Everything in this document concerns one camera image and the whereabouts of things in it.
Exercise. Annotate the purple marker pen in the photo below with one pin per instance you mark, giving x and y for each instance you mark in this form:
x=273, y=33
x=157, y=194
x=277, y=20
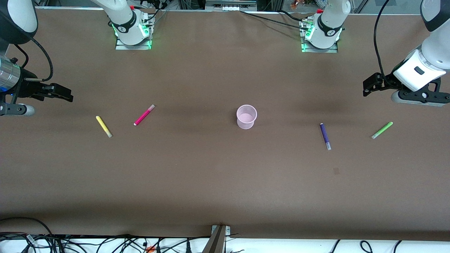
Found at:
x=325, y=136

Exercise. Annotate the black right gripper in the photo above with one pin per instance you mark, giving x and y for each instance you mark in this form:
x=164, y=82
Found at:
x=26, y=88

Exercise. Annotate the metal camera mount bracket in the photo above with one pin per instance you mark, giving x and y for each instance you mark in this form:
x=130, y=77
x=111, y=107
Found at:
x=217, y=240

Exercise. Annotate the grey power strip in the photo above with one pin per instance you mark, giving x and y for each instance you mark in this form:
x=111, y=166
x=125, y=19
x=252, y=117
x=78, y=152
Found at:
x=230, y=5

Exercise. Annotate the green marker pen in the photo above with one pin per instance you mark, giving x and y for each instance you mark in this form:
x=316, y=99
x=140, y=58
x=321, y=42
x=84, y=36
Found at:
x=382, y=130

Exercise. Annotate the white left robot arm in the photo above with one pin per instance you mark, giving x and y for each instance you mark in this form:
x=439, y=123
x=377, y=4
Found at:
x=420, y=72

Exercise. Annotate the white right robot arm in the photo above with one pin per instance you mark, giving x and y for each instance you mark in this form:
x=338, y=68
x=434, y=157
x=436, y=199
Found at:
x=123, y=21

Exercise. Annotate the pink marker pen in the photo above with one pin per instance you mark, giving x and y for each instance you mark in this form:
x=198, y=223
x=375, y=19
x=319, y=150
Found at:
x=143, y=115

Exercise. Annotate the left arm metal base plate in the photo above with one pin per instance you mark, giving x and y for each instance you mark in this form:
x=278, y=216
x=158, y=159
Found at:
x=309, y=50

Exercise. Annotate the translucent pink cup holder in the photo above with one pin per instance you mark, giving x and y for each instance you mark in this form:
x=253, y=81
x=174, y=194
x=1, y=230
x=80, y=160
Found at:
x=246, y=117

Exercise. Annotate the yellow marker pen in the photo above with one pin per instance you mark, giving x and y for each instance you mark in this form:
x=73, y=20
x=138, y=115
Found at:
x=103, y=126

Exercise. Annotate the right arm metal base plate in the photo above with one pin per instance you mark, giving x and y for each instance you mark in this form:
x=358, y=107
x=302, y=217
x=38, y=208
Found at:
x=121, y=45

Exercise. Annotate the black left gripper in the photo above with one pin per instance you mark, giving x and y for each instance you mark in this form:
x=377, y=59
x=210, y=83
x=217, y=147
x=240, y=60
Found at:
x=384, y=84

